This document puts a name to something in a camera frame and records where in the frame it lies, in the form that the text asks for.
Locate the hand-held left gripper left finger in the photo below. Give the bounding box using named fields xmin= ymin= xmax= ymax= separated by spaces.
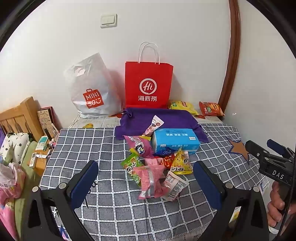
xmin=22 ymin=160 xmax=99 ymax=241

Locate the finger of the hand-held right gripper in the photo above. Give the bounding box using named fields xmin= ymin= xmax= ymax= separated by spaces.
xmin=266 ymin=138 xmax=292 ymax=157
xmin=245 ymin=140 xmax=271 ymax=161

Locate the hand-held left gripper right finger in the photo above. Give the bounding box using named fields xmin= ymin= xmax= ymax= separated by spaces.
xmin=193 ymin=160 xmax=270 ymax=241

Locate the white pink nougat packet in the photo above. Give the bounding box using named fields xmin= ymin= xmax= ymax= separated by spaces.
xmin=162 ymin=170 xmax=189 ymax=201

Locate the yellow triangular snack packet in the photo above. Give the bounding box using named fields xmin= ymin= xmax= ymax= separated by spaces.
xmin=171 ymin=149 xmax=193 ymax=175

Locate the green snack packet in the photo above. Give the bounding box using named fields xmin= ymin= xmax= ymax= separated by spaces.
xmin=121 ymin=153 xmax=145 ymax=187

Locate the blue tissue pack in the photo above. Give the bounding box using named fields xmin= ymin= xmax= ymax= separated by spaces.
xmin=151 ymin=128 xmax=201 ymax=154

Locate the pink pastry packet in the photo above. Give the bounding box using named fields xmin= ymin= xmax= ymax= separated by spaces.
xmin=133 ymin=164 xmax=170 ymax=198

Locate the pale pink snack packet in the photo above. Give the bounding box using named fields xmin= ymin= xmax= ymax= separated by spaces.
xmin=143 ymin=157 xmax=163 ymax=166

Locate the magenta snack packet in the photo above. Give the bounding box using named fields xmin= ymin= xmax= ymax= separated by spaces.
xmin=124 ymin=135 xmax=155 ymax=158

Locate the pink stick snack packet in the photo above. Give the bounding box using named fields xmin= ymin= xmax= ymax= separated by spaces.
xmin=142 ymin=115 xmax=164 ymax=137

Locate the person's right hand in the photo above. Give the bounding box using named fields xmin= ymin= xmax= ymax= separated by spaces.
xmin=267 ymin=181 xmax=296 ymax=229

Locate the grey checked cloth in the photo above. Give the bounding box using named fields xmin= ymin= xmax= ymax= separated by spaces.
xmin=38 ymin=123 xmax=271 ymax=241

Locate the blue red snack packet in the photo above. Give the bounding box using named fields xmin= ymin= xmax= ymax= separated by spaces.
xmin=153 ymin=148 xmax=177 ymax=171

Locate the teal white box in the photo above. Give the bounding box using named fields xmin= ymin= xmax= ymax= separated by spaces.
xmin=35 ymin=136 xmax=49 ymax=151

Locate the orange chips bag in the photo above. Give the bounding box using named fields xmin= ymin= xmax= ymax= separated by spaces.
xmin=199 ymin=101 xmax=225 ymax=117

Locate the pink plastic bag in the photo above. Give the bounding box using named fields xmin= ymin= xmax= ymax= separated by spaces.
xmin=0 ymin=162 xmax=26 ymax=239

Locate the patterned notebook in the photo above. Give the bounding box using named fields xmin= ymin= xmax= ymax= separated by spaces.
xmin=37 ymin=106 xmax=57 ymax=137

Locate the floral pillow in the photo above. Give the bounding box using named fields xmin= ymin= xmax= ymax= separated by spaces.
xmin=0 ymin=132 xmax=33 ymax=164

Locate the yellow chips bag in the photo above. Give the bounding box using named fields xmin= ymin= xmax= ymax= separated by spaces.
xmin=168 ymin=100 xmax=200 ymax=116

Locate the purple towel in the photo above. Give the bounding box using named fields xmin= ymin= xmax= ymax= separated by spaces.
xmin=115 ymin=107 xmax=209 ymax=143

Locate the wooden headboard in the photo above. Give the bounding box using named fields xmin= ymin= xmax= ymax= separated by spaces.
xmin=0 ymin=97 xmax=44 ymax=142

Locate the white plastic shopping bag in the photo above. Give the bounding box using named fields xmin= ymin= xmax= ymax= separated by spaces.
xmin=63 ymin=53 xmax=126 ymax=119

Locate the red paper bag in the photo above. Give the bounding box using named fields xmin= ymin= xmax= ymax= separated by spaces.
xmin=125 ymin=42 xmax=174 ymax=109

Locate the brown wooden door frame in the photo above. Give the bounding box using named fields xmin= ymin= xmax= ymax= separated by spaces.
xmin=217 ymin=0 xmax=241 ymax=114

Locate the white light switch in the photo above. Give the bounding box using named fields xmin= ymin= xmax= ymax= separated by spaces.
xmin=100 ymin=14 xmax=117 ymax=29

